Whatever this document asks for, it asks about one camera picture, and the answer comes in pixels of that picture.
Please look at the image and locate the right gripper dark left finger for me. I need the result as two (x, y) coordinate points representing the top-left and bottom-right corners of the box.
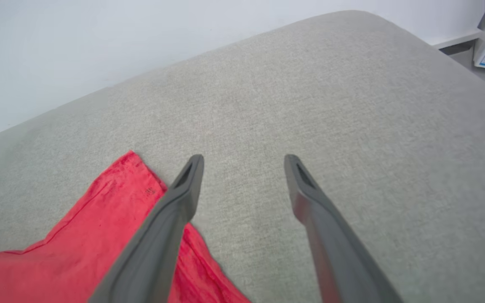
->
(88, 154), (205, 303)

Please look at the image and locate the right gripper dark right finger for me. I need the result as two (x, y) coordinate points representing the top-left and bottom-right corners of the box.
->
(284, 154), (404, 303)

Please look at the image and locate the red and white garment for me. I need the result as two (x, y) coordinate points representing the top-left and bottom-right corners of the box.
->
(0, 150), (252, 303)

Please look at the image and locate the grey fabric sofa cushion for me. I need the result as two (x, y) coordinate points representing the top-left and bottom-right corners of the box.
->
(0, 11), (485, 303)

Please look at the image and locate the white wall ledge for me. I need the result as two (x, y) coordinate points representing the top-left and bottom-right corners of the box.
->
(430, 29), (484, 50)

